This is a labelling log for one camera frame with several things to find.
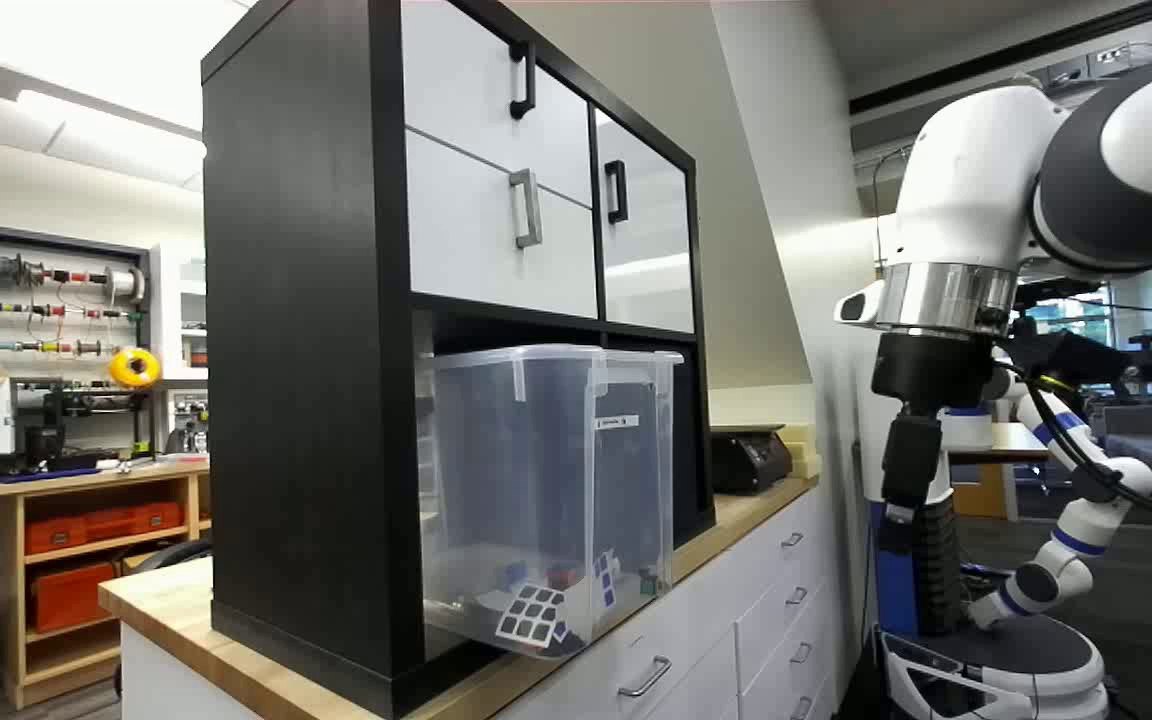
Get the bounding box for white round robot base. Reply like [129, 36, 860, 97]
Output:
[875, 614, 1117, 720]

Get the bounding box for black cube shelf unit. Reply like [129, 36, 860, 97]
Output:
[201, 0, 721, 720]

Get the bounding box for white cabinet wooden countertop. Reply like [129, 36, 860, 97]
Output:
[100, 464, 866, 720]

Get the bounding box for grey wall spool rack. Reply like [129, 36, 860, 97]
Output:
[0, 221, 164, 367]

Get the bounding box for grid pattern card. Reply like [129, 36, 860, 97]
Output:
[494, 579, 578, 656]

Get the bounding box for black desktop device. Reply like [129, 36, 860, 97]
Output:
[707, 421, 801, 499]

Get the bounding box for clear plastic storage bin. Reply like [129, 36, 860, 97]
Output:
[417, 339, 687, 661]

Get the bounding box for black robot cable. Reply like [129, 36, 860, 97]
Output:
[1007, 335, 1152, 528]

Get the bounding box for wide orange storage bin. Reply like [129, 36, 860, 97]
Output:
[23, 498, 187, 561]

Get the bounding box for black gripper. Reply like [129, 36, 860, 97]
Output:
[869, 328, 1004, 516]

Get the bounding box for wooden background table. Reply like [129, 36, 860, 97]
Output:
[942, 418, 1058, 468]

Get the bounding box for tall orange storage bin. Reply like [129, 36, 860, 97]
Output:
[23, 558, 129, 638]

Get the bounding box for wooden workbench with shelves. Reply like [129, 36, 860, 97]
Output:
[0, 457, 217, 712]

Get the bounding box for white drawer small black handle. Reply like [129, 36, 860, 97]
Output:
[397, 0, 595, 214]

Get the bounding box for white blue mobile robot torso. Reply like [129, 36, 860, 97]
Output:
[872, 499, 967, 646]

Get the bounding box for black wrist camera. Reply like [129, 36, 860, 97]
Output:
[999, 316, 1134, 393]

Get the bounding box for white blue patterned card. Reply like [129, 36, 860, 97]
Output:
[593, 550, 627, 614]

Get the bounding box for white cabinet door black handle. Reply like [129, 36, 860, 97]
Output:
[593, 110, 700, 335]

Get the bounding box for yellow filament spool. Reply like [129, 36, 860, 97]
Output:
[103, 346, 168, 396]

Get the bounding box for black 3D printer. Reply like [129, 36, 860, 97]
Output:
[7, 377, 162, 483]

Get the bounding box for white drawer silver handle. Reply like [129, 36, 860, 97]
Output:
[405, 128, 606, 325]

